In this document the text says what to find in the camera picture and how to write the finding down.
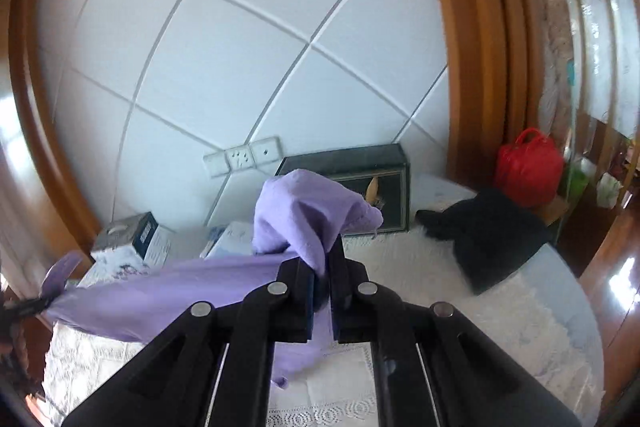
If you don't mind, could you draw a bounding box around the purple t-shirt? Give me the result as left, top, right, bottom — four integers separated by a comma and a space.
38, 168, 385, 390

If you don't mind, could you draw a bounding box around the white lace tablecloth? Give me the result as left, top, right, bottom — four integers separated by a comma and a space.
48, 227, 578, 426

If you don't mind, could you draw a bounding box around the white cookware set box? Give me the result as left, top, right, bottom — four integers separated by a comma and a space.
91, 212, 171, 270

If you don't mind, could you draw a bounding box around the black knit garment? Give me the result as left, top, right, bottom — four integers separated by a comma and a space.
416, 190, 551, 295

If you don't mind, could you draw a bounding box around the white flat paper box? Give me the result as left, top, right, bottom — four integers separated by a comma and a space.
200, 221, 254, 259

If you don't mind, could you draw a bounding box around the red plastic bag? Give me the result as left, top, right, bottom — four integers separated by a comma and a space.
494, 128, 564, 208

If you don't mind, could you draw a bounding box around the dark gift bag gold handle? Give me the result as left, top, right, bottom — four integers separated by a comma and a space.
276, 143, 410, 233

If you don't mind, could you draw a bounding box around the white wall socket panel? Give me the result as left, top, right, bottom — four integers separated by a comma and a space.
203, 136, 283, 178

